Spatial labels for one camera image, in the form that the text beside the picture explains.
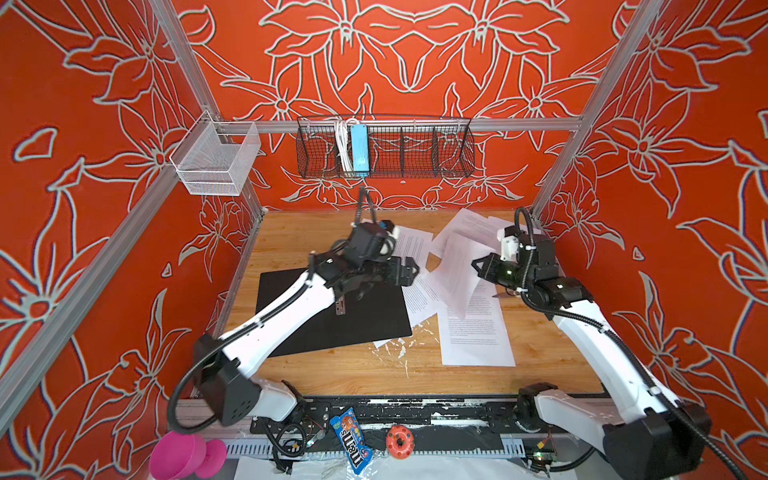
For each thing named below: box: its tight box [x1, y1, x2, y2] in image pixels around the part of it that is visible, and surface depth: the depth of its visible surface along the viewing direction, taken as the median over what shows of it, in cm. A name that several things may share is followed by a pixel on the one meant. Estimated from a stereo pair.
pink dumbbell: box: [149, 431, 228, 480], surface depth 62 cm
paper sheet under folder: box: [392, 225, 434, 283], surface depth 112 cm
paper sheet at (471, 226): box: [429, 208, 518, 255], surface depth 117 cm
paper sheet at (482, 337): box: [437, 280, 516, 366], surface depth 88 cm
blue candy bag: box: [330, 407, 374, 475], surface depth 71 cm
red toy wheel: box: [385, 425, 415, 460], surface depth 70 cm
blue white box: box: [350, 124, 370, 177], surface depth 91 cm
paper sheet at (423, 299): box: [402, 269, 447, 330], surface depth 97 cm
